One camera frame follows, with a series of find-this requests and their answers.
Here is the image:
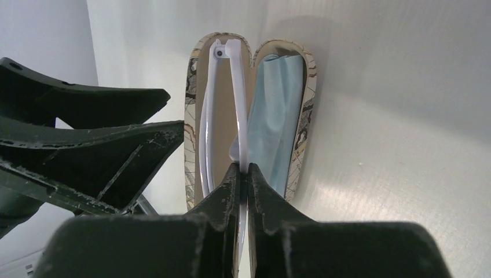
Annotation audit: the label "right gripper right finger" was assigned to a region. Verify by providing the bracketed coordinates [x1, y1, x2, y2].
[247, 163, 450, 277]

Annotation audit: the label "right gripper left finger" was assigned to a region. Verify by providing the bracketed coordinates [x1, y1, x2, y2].
[34, 163, 240, 277]

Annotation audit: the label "white sunglasses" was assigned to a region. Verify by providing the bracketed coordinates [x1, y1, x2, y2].
[189, 39, 248, 277]

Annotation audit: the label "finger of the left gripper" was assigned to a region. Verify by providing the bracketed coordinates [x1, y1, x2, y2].
[1, 57, 170, 129]
[1, 117, 184, 236]

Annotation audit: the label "light blue cloth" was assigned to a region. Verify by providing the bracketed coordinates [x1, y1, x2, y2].
[248, 54, 304, 196]

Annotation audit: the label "patterned glasses case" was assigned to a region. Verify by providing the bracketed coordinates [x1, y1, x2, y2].
[184, 32, 317, 210]

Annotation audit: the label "aluminium frame rail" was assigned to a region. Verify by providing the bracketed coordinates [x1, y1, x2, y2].
[130, 194, 159, 215]

